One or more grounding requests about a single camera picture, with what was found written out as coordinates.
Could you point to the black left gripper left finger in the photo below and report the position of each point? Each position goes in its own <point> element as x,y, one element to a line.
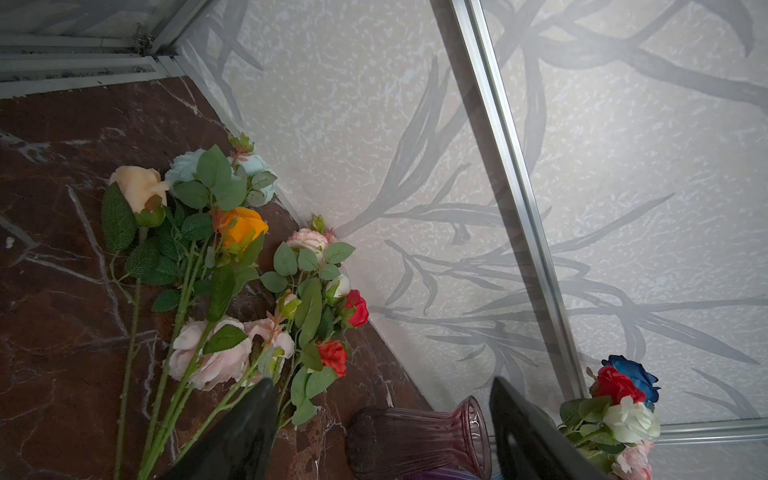
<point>239,445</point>

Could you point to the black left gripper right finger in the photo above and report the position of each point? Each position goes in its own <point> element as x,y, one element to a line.
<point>527,445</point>

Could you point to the white rose stem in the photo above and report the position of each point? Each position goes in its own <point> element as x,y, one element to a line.
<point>602,429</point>

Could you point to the red rose stem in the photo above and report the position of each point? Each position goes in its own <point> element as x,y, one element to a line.
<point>610,382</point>

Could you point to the blue rose stem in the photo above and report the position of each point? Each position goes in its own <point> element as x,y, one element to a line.
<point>641,379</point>

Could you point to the dark red glass vase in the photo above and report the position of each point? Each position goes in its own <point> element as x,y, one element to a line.
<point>392,443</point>

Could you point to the purple glass vase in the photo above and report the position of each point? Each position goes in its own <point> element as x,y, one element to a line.
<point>442,473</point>

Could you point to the pale pink peony stem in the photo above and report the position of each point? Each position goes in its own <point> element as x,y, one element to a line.
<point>633,463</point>

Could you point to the light pink rose stem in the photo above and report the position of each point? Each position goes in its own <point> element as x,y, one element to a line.
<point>207,355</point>

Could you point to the small red rose spray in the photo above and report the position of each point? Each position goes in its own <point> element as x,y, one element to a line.
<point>301,348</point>

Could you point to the orange rose stem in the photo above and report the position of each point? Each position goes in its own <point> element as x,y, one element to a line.
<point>182,238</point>

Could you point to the peach rose bud stem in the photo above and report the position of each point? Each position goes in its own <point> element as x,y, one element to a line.
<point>133,196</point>

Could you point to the pale blue flower stem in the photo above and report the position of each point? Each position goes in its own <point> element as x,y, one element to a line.
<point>229,188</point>

